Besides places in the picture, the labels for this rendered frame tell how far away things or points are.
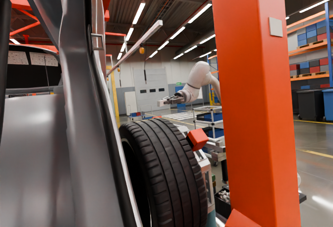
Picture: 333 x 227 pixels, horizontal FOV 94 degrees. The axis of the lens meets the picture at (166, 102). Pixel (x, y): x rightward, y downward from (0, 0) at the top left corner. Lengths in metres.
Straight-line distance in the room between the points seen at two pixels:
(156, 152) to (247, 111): 0.37
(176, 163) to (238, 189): 0.24
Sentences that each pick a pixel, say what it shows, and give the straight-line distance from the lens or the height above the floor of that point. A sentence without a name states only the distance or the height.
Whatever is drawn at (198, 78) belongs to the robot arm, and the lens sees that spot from 1.01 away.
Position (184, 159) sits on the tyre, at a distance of 0.70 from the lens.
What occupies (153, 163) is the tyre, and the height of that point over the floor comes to 1.05.
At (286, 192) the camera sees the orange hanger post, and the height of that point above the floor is 0.96.
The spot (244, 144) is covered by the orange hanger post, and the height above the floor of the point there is 1.12.
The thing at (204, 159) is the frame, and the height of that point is 0.98.
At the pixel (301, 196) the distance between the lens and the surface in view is 1.98.
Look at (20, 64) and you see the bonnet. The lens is 4.09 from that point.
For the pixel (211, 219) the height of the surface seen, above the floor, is 0.58.
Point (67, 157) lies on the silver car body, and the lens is 0.50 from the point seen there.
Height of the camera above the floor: 1.30
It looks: 2 degrees down
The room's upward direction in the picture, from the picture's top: 6 degrees counter-clockwise
